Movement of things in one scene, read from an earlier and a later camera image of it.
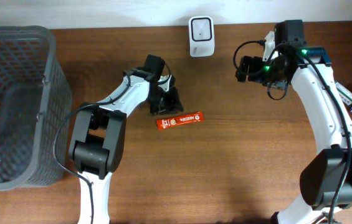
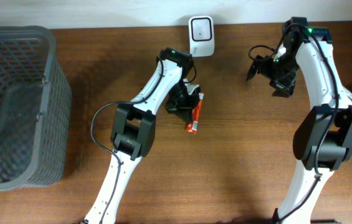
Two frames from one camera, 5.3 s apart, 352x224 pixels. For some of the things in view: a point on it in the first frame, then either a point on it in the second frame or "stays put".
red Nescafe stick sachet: (180, 120) → (192, 127)
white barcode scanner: (202, 36) stays put
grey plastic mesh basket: (22, 94) stays put
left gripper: (166, 101) → (181, 109)
